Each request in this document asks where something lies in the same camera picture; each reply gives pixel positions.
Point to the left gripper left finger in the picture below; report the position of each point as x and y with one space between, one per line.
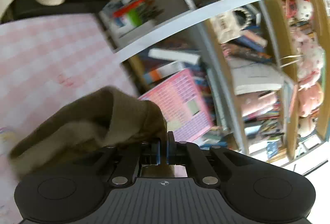
155 151

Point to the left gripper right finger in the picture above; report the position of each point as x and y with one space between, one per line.
171 148

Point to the brown velvet garment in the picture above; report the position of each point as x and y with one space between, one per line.
107 117

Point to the pink learning tablet toy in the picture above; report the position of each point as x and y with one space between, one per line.
182 106

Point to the white wooden bookshelf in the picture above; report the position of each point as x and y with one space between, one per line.
229 75

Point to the cream quilted pearl handbag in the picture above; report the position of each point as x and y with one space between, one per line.
226 25

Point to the pink checkered table mat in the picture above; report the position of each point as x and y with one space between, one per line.
46 63

